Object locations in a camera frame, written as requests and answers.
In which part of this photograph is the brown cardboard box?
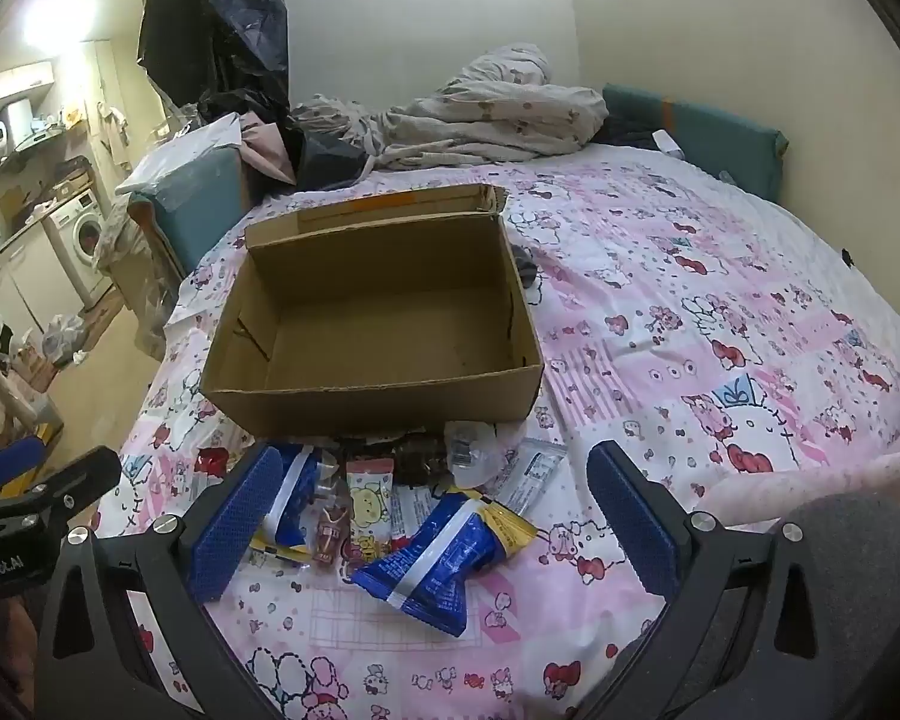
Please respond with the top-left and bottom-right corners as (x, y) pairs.
(199, 182), (545, 440)

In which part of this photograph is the beige kitchen cabinet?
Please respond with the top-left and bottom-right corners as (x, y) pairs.
(0, 221), (83, 340)

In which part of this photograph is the pink printed bed sheet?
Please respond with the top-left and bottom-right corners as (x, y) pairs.
(116, 141), (900, 720)

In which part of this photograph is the narrow white snack packet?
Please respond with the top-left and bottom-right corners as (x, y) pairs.
(390, 484), (451, 548)

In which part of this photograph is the white and red snack packet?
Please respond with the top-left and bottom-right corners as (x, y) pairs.
(491, 439), (569, 518)

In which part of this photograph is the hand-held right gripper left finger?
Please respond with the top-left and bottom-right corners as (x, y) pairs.
(37, 444), (287, 720)

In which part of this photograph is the pink fleece cloth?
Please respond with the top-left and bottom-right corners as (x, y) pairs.
(701, 446), (900, 530)

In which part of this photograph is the small brown wrapped candy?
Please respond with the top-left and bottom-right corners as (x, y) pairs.
(313, 504), (348, 565)

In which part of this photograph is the crumpled beige printed quilt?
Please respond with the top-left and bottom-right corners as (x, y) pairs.
(292, 43), (610, 170)

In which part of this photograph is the dark brown wrapped snack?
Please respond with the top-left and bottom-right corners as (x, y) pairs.
(390, 431), (449, 487)

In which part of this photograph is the clear plastic snack packet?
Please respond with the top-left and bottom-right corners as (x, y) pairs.
(444, 420), (512, 488)

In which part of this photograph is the person's grey clothing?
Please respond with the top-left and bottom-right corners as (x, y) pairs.
(780, 491), (900, 720)

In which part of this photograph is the hanging black plastic bag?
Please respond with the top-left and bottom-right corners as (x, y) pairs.
(136, 0), (290, 103)

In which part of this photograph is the knotted plastic bag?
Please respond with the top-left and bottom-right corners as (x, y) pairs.
(41, 313), (89, 362)

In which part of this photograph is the blue and white snack packet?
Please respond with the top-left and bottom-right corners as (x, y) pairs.
(251, 444), (340, 563)

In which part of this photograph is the blue and yellow snack packet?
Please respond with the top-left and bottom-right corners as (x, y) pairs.
(349, 490), (538, 638)

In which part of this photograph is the teal headboard cushion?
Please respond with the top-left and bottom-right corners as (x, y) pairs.
(602, 84), (788, 203)

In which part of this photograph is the pink yellow cartoon snack packet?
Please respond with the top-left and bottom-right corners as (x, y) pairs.
(343, 459), (398, 563)

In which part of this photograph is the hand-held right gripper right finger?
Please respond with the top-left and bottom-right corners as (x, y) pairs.
(585, 440), (850, 720)

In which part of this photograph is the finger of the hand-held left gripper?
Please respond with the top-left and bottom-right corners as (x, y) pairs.
(0, 438), (47, 500)
(0, 446), (123, 533)

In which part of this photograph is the white washing machine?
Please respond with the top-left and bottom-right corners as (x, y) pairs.
(49, 190), (113, 302)

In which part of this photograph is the teal storage bin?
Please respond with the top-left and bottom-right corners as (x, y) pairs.
(126, 150), (253, 280)

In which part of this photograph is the black cloth heap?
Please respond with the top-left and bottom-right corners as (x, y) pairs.
(195, 86), (373, 188)

